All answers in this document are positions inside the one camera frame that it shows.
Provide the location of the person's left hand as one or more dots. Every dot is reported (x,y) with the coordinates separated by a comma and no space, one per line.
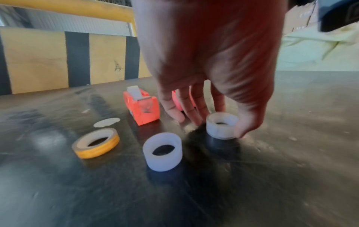
(202,44)

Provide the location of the clear tape roll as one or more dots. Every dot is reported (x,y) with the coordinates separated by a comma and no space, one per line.
(221,127)

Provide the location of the orange plastic object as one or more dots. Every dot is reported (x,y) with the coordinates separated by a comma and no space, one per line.
(177,103)

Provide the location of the orange tape dispenser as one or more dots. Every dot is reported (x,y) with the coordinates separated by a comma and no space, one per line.
(144,110)

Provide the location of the stack of cardboard boxes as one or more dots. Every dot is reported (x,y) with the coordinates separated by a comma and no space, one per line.
(301,18)

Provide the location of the pale green plastic sheet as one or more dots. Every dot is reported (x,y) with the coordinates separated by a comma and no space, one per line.
(314,53)

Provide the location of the white tape roll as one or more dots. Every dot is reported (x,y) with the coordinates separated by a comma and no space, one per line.
(162,160)

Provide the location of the white round paper piece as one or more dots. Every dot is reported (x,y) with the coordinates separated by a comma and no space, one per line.
(106,122)

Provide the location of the dark blue device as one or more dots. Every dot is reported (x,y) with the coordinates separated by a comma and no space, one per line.
(339,13)

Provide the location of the yellow tape roll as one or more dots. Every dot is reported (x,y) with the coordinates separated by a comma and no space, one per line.
(96,151)

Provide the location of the yellow and black striped barrier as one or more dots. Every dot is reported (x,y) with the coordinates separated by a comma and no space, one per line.
(42,62)

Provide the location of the yellow metal rail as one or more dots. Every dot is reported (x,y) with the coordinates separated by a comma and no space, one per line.
(84,6)

